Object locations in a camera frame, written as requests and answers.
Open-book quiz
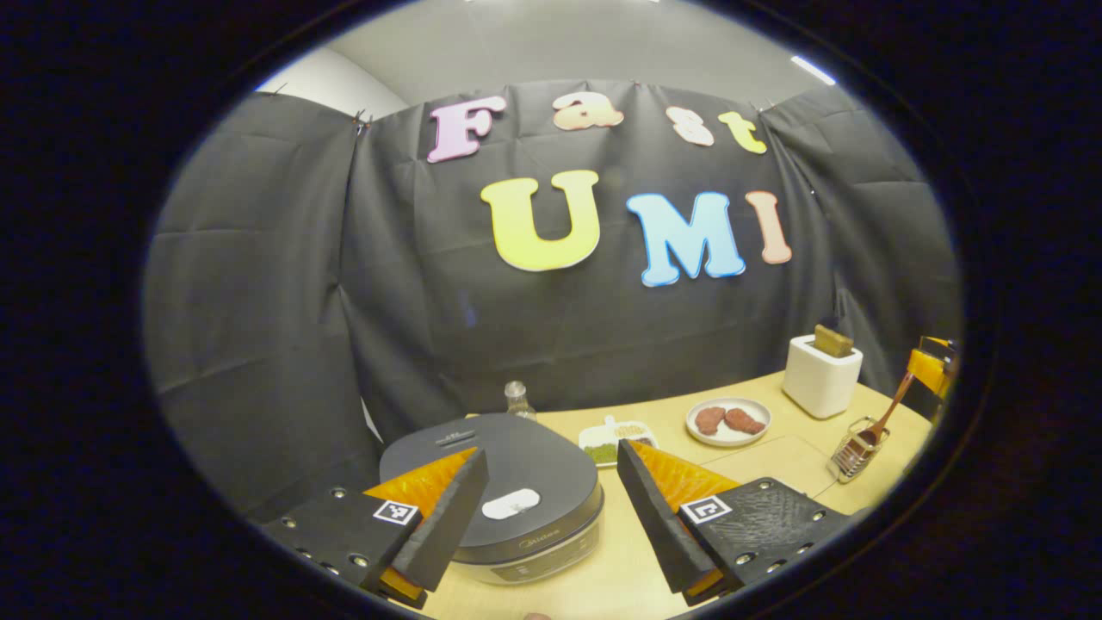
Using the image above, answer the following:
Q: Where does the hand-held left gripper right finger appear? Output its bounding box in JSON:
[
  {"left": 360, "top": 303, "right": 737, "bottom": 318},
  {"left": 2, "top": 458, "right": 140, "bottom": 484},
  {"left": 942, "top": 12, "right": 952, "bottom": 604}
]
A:
[{"left": 616, "top": 439, "right": 853, "bottom": 606}]

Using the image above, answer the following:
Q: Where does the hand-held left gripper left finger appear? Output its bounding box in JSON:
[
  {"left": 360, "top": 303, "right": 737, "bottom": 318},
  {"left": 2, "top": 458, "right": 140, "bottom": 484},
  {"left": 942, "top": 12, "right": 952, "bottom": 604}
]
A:
[{"left": 258, "top": 448, "right": 488, "bottom": 611}]

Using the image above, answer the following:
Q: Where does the brown wooden spoon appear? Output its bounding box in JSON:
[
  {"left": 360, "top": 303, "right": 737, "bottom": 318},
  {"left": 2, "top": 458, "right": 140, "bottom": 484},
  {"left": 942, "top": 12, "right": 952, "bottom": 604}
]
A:
[{"left": 839, "top": 370, "right": 918, "bottom": 457}]

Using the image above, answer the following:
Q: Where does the dark grey rice cooker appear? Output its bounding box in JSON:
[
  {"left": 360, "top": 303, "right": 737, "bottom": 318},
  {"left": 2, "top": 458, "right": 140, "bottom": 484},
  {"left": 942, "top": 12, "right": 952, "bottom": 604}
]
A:
[{"left": 379, "top": 413, "right": 605, "bottom": 586}]

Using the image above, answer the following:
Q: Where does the clear chopstick holder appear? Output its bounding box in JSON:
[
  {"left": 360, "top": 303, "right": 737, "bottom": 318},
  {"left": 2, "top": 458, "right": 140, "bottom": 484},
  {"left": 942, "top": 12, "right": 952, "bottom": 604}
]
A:
[{"left": 826, "top": 416, "right": 891, "bottom": 483}]

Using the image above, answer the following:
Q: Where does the white divided bean dish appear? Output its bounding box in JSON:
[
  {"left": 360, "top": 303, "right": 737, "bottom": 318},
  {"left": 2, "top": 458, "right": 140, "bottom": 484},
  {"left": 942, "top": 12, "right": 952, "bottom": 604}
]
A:
[{"left": 579, "top": 415, "right": 659, "bottom": 468}]

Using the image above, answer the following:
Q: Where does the brown bread slice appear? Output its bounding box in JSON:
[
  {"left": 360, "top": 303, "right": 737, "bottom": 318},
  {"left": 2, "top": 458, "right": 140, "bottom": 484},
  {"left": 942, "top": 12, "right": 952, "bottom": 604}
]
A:
[{"left": 814, "top": 324, "right": 855, "bottom": 358}]

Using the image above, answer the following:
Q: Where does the white toaster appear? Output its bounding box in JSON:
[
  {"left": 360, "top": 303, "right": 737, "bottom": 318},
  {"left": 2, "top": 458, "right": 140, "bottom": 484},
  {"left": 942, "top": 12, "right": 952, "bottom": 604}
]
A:
[{"left": 782, "top": 333, "right": 864, "bottom": 420}]

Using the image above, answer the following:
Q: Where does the white round plate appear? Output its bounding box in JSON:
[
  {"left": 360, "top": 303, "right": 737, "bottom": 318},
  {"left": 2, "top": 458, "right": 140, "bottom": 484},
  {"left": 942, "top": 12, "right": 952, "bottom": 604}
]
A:
[{"left": 685, "top": 397, "right": 772, "bottom": 447}]

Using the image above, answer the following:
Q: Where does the small glass bottle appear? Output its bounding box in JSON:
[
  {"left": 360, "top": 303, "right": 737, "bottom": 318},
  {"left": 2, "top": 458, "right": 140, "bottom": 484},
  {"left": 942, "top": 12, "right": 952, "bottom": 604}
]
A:
[{"left": 504, "top": 380, "right": 537, "bottom": 423}]

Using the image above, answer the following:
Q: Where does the black backdrop cloth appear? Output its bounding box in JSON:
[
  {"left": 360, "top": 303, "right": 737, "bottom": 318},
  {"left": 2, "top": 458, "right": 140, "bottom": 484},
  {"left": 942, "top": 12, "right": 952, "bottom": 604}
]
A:
[{"left": 142, "top": 79, "right": 963, "bottom": 522}]

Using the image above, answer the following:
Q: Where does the small ceiling light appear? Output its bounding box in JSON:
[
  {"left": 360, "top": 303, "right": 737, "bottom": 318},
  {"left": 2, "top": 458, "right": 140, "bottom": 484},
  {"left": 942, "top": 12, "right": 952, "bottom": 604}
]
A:
[{"left": 790, "top": 54, "right": 838, "bottom": 87}]

